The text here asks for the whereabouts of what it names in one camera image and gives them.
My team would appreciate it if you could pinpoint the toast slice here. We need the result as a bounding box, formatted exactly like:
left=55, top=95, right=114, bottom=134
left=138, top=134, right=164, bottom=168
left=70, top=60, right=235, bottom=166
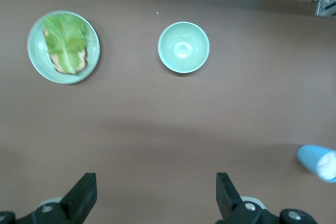
left=43, top=30, right=89, bottom=74

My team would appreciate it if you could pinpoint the brown table cover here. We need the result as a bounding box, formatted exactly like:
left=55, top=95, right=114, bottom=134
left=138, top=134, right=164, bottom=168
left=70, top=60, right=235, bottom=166
left=0, top=0, right=336, bottom=224

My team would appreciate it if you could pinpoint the green lettuce leaf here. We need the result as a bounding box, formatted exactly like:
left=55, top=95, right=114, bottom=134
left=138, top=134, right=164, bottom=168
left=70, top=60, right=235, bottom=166
left=43, top=15, right=89, bottom=75

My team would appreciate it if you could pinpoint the green plate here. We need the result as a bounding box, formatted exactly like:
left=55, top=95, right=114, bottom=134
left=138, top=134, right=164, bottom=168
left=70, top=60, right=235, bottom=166
left=27, top=10, right=101, bottom=85

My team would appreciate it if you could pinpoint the green bowl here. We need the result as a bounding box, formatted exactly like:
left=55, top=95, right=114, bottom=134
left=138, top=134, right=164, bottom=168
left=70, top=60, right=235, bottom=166
left=157, top=21, right=211, bottom=74

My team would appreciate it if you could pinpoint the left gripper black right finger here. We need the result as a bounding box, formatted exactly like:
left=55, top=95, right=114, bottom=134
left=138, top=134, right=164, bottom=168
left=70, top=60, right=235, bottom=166
left=216, top=172, right=244, bottom=221

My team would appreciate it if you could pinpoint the blue cup holding paper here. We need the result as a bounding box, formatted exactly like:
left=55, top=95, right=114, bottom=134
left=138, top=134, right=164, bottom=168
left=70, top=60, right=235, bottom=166
left=296, top=144, right=336, bottom=183

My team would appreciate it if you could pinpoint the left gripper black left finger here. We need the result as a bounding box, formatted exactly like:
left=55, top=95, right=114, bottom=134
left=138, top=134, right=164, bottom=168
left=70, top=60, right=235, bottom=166
left=61, top=172, right=98, bottom=224

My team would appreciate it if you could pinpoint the small metal bracket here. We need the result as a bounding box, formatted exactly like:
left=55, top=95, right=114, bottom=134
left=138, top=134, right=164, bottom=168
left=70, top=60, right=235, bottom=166
left=316, top=0, right=336, bottom=17

